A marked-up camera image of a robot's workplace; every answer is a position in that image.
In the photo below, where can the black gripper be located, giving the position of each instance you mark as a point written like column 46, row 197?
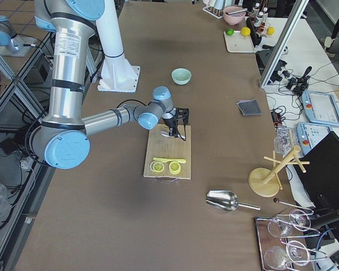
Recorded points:
column 169, row 122

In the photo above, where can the white ceramic spoon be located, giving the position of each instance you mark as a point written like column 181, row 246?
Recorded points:
column 165, row 134

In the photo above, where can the pale green bowl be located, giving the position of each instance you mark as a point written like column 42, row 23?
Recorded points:
column 181, row 76

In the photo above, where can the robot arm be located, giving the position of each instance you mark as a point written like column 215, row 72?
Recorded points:
column 62, row 138

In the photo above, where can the pink bowl with ice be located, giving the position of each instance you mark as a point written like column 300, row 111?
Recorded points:
column 233, row 14

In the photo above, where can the bamboo cutting board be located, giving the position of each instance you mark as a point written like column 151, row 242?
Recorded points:
column 169, row 147

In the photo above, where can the yellow plastic knife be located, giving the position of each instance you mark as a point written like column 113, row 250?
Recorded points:
column 166, row 160

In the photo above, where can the lower lemon slice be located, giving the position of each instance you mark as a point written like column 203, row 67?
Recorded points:
column 174, row 167

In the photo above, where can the lemon slice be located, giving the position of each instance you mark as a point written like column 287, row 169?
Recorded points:
column 174, row 167
column 156, row 166

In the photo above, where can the upper lemon slice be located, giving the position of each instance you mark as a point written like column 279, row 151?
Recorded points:
column 156, row 166

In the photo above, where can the grey folded cloth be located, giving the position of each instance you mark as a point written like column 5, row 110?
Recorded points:
column 249, row 107

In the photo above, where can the steel scoop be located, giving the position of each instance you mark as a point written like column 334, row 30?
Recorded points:
column 226, row 200

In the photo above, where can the wooden mug tree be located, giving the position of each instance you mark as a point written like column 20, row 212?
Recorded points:
column 266, row 182

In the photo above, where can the cream tray with bear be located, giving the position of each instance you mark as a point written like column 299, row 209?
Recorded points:
column 237, row 43

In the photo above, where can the green lime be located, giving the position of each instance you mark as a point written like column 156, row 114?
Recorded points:
column 229, row 32

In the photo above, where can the yellow lemon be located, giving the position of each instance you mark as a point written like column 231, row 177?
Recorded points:
column 245, row 31

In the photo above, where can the lower teach pendant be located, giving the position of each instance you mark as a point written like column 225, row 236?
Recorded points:
column 310, row 134

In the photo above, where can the teach pendant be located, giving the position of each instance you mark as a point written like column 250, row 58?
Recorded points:
column 310, row 134
column 320, row 108

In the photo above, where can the upper teach pendant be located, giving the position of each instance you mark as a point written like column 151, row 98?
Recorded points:
column 320, row 108

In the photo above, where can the wine glass rack tray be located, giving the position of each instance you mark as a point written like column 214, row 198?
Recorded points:
column 281, row 241

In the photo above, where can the black monitor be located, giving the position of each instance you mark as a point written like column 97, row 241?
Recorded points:
column 321, row 180

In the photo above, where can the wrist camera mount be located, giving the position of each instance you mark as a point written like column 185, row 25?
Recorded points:
column 182, row 114

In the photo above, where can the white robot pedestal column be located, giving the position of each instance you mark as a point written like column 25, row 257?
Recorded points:
column 117, row 73

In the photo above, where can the aluminium frame post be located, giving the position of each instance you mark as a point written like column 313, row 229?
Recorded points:
column 285, row 35

